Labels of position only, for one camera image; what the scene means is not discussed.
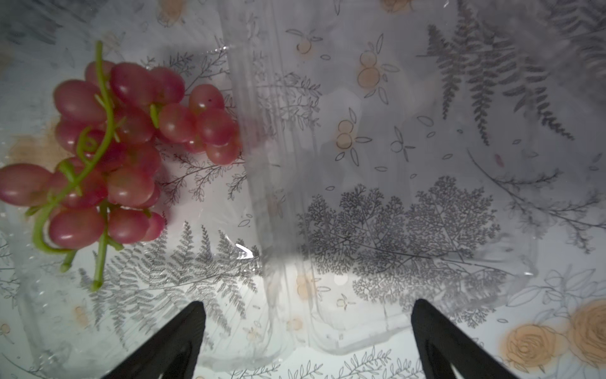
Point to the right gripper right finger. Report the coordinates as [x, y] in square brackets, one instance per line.
[445, 350]

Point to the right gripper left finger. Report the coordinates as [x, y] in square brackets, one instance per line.
[170, 353]

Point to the red grape bunch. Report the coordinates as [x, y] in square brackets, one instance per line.
[104, 191]

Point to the clear clamshell container front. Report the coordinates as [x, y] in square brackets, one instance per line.
[357, 192]

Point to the floral tablecloth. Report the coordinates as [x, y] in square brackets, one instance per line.
[537, 86]

